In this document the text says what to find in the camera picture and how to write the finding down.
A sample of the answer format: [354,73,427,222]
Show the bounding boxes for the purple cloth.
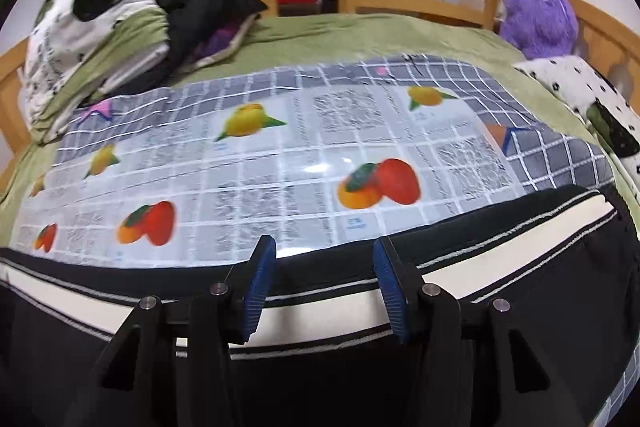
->
[194,22,242,58]

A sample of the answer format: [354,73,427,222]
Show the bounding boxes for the fruit print plastic tablecloth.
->
[10,84,529,264]

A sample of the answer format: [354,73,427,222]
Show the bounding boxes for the folded white and green quilt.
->
[25,0,172,144]

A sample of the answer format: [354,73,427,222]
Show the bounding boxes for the black pants with white waistband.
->
[0,184,640,427]

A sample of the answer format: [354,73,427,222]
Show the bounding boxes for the white flower print pillow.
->
[514,55,640,188]

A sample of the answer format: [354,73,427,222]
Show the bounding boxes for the black jacket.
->
[157,0,269,80]

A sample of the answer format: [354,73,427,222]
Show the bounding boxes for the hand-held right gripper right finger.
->
[372,235,583,427]

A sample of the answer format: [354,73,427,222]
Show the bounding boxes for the purple plush toy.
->
[500,0,582,60]

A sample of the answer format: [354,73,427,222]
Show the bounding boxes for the fruit-print plastic table cover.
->
[0,14,640,248]

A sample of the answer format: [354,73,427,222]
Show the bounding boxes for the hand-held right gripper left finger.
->
[75,234,278,427]

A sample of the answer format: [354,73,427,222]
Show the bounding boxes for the grey checked blanket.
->
[65,53,636,427]

